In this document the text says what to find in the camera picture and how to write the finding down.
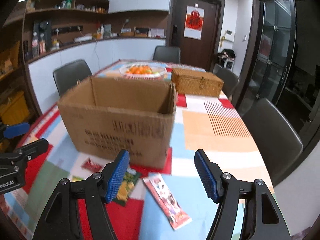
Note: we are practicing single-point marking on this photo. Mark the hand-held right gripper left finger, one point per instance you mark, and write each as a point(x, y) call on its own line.
point(117, 177)

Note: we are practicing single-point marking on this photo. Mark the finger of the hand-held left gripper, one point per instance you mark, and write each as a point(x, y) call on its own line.
point(16, 130)
point(32, 147)

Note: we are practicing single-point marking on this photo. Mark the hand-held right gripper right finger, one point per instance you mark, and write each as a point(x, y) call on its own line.
point(207, 177)

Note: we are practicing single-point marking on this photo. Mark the dark green snack packet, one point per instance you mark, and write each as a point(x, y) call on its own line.
point(128, 182)

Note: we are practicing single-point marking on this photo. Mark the small red candy packet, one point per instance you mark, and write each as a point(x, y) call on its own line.
point(91, 165)

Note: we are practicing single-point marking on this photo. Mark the long pink snack packet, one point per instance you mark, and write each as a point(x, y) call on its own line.
point(167, 200)

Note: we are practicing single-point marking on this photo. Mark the brown cardboard box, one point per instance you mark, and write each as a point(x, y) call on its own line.
point(117, 122)

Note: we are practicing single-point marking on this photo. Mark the yellow storage bin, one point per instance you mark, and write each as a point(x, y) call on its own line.
point(13, 108)

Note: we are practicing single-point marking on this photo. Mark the colourful patchwork tablecloth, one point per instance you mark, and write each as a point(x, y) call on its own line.
point(215, 130)

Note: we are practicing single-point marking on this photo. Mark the dark grey dining chair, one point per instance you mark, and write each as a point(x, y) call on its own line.
point(71, 76)
point(228, 81)
point(272, 135)
point(167, 54)

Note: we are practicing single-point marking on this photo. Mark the clear water bottle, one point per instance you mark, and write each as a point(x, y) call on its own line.
point(35, 46)
point(42, 44)

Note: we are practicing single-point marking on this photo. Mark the woven wicker box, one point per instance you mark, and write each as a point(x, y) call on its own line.
point(197, 82)

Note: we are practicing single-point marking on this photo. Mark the black countertop appliance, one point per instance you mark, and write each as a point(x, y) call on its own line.
point(42, 27)

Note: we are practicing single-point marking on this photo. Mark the pile of oranges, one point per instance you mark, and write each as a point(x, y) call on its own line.
point(140, 70)

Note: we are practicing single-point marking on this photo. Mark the white fruit bowl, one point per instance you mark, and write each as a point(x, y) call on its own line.
point(160, 73)

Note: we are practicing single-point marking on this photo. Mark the white flat cooking appliance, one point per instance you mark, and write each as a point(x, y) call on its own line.
point(82, 39)

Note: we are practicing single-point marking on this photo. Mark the white stool with dark bag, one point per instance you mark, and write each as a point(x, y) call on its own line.
point(226, 57)

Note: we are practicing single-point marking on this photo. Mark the dark brown door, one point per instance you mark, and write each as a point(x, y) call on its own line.
point(211, 52)

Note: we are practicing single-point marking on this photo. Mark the black framed glass door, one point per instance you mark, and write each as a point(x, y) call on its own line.
point(275, 50)

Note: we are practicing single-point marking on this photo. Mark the white wall intercom panel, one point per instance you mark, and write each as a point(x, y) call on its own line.
point(229, 35)

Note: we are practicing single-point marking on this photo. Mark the red and white wall calendar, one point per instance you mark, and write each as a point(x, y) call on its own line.
point(193, 22)

